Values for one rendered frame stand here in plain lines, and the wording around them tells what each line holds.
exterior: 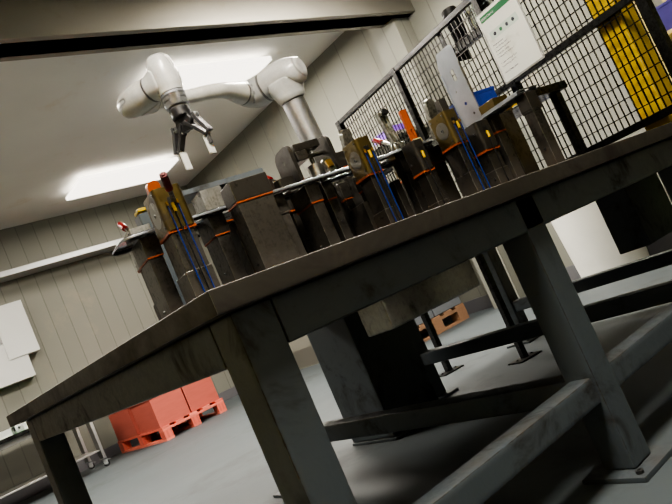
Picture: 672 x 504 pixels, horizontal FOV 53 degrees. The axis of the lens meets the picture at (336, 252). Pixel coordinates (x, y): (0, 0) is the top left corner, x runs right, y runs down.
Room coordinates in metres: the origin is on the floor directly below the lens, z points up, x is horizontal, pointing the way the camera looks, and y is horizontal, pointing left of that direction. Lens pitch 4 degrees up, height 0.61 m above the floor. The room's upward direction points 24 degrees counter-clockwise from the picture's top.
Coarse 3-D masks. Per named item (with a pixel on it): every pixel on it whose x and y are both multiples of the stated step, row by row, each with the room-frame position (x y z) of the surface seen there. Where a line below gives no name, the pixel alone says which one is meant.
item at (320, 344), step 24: (312, 336) 2.98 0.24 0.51; (336, 336) 2.85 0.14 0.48; (360, 336) 2.80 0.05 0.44; (384, 336) 2.88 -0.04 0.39; (408, 336) 2.95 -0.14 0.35; (336, 360) 2.90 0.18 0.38; (360, 360) 2.78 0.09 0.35; (384, 360) 2.84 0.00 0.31; (408, 360) 2.92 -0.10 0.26; (336, 384) 2.96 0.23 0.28; (360, 384) 2.84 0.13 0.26; (384, 384) 2.81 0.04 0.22; (408, 384) 2.89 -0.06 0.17; (360, 408) 2.89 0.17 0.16; (384, 408) 2.78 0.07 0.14; (408, 432) 2.81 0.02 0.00
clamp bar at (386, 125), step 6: (384, 108) 2.57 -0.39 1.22; (378, 114) 2.58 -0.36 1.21; (384, 114) 2.56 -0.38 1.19; (378, 120) 2.59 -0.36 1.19; (384, 120) 2.59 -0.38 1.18; (384, 126) 2.57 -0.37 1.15; (390, 126) 2.59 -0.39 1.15; (384, 132) 2.58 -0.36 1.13; (390, 132) 2.58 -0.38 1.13; (390, 138) 2.57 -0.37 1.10; (396, 138) 2.58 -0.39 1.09; (402, 144) 2.57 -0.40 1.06
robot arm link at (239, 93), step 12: (132, 84) 2.41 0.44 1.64; (216, 84) 2.65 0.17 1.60; (228, 84) 2.69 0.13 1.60; (240, 84) 2.75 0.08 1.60; (120, 96) 2.44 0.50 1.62; (132, 96) 2.40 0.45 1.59; (144, 96) 2.39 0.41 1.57; (192, 96) 2.60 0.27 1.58; (204, 96) 2.63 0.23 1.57; (216, 96) 2.66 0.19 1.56; (228, 96) 2.70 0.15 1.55; (240, 96) 2.75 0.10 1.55; (120, 108) 2.44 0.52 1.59; (132, 108) 2.43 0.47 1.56; (144, 108) 2.43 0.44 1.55; (156, 108) 2.48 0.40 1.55
